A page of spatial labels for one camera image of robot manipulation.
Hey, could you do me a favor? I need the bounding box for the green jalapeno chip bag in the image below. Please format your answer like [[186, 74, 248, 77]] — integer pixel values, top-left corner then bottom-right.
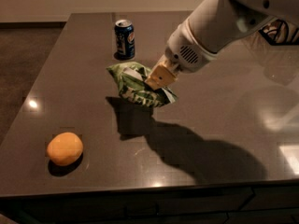
[[107, 62, 178, 108]]

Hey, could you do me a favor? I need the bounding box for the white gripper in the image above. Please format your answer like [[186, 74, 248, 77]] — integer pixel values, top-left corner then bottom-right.
[[145, 20, 217, 91]]

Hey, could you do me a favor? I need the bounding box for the blue soda can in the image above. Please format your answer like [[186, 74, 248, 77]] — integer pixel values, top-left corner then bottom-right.
[[114, 20, 135, 60]]

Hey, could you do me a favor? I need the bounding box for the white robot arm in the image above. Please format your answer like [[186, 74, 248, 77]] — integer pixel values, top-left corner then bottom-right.
[[146, 0, 299, 90]]

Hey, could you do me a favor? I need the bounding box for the orange fruit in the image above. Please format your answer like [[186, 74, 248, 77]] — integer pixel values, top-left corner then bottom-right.
[[47, 133, 83, 166]]

